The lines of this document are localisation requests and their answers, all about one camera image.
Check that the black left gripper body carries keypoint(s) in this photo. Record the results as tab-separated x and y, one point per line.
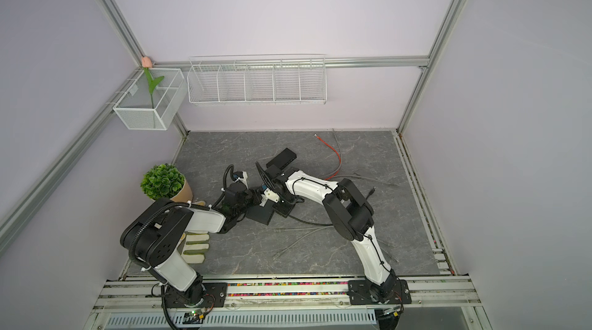
253	199

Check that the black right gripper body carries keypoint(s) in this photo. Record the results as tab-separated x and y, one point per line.
283	207

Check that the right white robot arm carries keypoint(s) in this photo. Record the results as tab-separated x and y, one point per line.
351	216

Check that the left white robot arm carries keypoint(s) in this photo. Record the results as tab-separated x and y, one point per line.
152	239

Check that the beige plant pot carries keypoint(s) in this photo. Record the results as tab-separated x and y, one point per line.
185	195

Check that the yellow white work glove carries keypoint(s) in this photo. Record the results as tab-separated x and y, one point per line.
194	241

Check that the green artificial plant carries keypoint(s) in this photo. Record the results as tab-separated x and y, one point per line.
162	181

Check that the white mesh square basket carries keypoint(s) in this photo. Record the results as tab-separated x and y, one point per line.
134	107

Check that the pink artificial tulip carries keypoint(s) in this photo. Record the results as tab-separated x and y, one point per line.
152	81

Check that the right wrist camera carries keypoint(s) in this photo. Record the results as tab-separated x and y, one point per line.
267	195

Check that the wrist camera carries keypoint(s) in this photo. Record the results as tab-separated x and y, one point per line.
267	195
240	176

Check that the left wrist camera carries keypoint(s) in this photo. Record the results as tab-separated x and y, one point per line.
240	176

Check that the small ribbed black switch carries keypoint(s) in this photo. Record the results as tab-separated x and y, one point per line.
282	160

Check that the white wire long basket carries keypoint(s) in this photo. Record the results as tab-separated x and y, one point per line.
258	79

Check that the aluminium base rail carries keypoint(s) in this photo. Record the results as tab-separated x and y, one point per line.
291	302

